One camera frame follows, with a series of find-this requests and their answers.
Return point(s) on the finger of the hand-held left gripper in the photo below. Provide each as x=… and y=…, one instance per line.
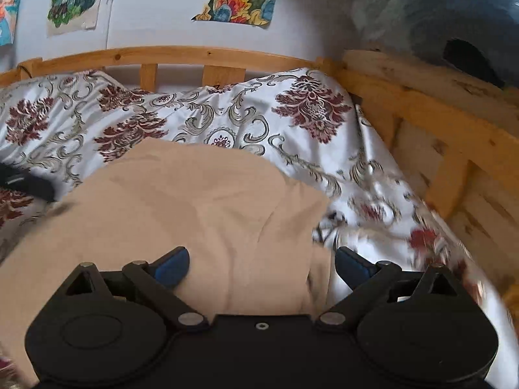
x=28, y=184

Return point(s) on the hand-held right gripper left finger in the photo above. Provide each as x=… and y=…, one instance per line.
x=174, y=266

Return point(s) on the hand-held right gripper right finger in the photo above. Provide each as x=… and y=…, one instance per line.
x=352, y=265

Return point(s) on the tan hooded zip jacket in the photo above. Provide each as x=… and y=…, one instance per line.
x=182, y=202

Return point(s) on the white floral satin blanket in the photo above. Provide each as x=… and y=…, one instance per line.
x=284, y=129

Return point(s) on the orange-haired cartoon figure poster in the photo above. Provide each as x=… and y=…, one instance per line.
x=10, y=12

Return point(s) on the blonde cartoon figure poster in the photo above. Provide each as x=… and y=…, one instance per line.
x=75, y=4

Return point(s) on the clear bag of bedding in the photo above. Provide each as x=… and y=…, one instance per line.
x=425, y=16

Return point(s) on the wooden bed frame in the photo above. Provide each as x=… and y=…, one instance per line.
x=446, y=129

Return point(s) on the white wall conduit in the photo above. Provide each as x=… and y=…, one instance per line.
x=112, y=8

